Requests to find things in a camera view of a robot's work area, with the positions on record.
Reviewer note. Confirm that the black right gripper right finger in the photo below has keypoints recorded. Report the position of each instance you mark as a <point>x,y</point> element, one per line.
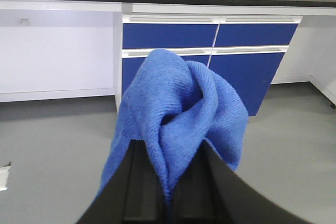
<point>210,192</point>

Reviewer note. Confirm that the blue microfiber cloth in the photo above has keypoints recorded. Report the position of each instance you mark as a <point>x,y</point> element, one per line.
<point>173,105</point>

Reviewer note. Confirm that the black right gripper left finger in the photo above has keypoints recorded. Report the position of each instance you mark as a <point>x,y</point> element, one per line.
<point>132,195</point>

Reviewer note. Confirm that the white object on floor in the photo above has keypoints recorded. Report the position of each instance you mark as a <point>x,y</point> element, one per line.
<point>4,175</point>

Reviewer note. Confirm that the blue double drawer cabinet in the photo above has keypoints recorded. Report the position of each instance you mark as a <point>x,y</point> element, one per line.
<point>244,50</point>

